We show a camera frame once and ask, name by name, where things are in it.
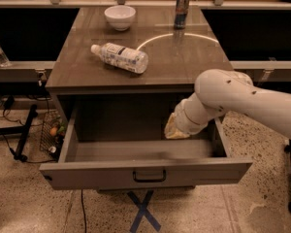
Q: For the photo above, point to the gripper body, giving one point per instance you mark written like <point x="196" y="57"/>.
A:
<point x="180" y="115"/>

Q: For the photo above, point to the grey top drawer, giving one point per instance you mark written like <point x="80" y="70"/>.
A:
<point x="129" y="151"/>

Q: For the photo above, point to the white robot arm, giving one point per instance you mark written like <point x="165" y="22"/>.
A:
<point x="217" y="92"/>

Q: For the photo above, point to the grey drawer cabinet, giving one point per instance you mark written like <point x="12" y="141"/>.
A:
<point x="80" y="80"/>

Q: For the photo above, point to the blue tape cross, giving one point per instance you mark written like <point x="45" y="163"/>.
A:
<point x="143" y="211"/>

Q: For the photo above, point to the clear plastic water bottle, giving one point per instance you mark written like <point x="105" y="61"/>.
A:
<point x="122" y="57"/>

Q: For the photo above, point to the orange ball in basket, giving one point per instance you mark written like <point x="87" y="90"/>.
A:
<point x="53" y="131"/>

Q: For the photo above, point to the blue silver drink can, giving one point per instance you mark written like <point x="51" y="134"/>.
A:
<point x="181" y="13"/>

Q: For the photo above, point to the white ceramic bowl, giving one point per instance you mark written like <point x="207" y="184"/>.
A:
<point x="120" y="17"/>

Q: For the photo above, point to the black stand leg left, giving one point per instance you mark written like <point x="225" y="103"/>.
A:
<point x="23" y="131"/>

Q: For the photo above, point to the wire basket with items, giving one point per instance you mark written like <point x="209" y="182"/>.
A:
<point x="52" y="145"/>

